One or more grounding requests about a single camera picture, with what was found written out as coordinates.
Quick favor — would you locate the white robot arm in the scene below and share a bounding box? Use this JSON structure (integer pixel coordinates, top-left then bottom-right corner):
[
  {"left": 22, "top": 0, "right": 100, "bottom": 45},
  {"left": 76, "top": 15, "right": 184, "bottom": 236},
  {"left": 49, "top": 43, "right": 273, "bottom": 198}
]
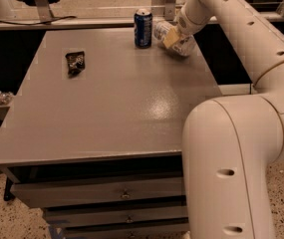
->
[{"left": 176, "top": 0, "right": 284, "bottom": 239}]

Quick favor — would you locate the grey drawer cabinet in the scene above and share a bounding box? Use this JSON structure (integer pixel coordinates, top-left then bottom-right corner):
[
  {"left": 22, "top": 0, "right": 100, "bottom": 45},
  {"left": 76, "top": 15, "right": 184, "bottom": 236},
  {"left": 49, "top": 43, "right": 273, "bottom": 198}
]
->
[{"left": 0, "top": 25, "right": 223, "bottom": 239}]

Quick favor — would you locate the blue label plastic bottle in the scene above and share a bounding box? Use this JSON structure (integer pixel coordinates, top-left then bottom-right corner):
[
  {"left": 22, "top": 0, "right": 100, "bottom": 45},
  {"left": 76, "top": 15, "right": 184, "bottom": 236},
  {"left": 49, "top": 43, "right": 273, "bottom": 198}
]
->
[{"left": 153, "top": 21, "right": 196, "bottom": 57}]

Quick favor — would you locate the bottom grey drawer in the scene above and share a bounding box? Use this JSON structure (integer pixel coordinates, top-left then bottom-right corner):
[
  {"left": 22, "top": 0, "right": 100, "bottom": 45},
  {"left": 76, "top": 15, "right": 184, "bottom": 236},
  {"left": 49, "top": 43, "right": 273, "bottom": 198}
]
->
[{"left": 63, "top": 220, "right": 189, "bottom": 239}]

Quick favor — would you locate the black cable on rail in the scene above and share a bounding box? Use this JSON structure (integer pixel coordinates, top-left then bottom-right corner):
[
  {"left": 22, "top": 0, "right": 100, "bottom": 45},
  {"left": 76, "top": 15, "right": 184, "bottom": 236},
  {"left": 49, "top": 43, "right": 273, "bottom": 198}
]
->
[{"left": 0, "top": 15, "right": 78, "bottom": 27}]

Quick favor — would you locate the crumpled clear plastic wrapper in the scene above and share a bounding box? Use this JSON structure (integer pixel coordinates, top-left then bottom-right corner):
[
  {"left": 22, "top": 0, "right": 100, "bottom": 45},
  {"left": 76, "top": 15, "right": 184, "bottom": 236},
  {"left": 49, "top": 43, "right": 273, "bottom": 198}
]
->
[{"left": 0, "top": 91, "right": 14, "bottom": 106}]

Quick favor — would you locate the blue pepsi can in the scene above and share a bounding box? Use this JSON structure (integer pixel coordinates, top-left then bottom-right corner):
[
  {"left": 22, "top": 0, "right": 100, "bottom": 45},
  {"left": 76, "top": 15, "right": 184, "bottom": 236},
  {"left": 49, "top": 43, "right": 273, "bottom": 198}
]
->
[{"left": 134, "top": 8, "right": 152, "bottom": 49}]

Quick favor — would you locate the black crumpled snack bag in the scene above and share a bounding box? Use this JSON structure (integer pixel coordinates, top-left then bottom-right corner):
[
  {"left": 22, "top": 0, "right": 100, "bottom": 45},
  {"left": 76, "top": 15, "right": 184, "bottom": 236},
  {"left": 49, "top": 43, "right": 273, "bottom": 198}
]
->
[{"left": 65, "top": 51, "right": 85, "bottom": 77}]

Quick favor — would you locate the horizontal metal rail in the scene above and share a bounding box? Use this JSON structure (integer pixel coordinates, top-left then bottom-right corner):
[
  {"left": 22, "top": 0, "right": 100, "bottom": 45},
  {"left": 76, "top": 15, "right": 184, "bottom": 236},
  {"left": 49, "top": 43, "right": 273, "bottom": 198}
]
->
[{"left": 0, "top": 12, "right": 284, "bottom": 31}]

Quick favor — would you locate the grey drawer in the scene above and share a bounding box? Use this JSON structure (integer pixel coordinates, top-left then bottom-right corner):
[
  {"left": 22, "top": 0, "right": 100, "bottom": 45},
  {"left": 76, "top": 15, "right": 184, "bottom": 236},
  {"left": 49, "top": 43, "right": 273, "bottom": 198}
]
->
[
  {"left": 63, "top": 220, "right": 189, "bottom": 239},
  {"left": 11, "top": 176, "right": 184, "bottom": 208},
  {"left": 44, "top": 202, "right": 187, "bottom": 227}
]

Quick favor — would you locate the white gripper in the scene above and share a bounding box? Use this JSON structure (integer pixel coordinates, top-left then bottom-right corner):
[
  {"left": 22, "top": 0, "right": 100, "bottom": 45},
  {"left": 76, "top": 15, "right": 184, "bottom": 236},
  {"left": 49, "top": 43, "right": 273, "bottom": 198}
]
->
[{"left": 162, "top": 0, "right": 214, "bottom": 49}]

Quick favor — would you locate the middle grey drawer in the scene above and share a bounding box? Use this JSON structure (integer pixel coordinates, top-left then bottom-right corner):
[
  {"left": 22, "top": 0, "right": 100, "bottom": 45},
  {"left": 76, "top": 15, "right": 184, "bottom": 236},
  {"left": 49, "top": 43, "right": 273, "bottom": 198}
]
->
[{"left": 44, "top": 202, "right": 187, "bottom": 227}]

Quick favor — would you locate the top grey drawer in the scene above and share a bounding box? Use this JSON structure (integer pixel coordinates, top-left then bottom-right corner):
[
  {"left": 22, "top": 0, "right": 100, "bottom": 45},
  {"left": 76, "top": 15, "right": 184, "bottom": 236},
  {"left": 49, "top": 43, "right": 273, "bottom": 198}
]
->
[{"left": 11, "top": 176, "right": 184, "bottom": 208}]

